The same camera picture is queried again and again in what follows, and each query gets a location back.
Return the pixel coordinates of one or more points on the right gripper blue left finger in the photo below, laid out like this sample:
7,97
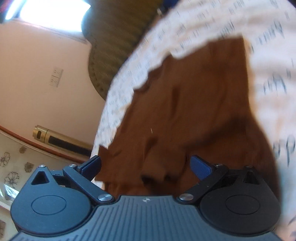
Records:
90,168

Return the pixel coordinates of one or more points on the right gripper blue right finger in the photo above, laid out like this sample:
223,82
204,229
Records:
200,167

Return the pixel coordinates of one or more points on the brown knit sweater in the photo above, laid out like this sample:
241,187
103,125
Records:
197,105

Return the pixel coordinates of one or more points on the gold tower air conditioner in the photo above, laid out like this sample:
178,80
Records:
60,141

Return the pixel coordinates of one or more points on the olive green padded headboard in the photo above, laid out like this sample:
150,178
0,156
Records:
114,28

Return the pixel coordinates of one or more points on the bright window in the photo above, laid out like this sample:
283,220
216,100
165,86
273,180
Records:
64,16

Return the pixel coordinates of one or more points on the white script-print bedspread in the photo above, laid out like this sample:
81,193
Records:
268,28

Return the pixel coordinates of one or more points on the white wall socket plate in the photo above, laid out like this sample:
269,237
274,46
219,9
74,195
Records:
56,76

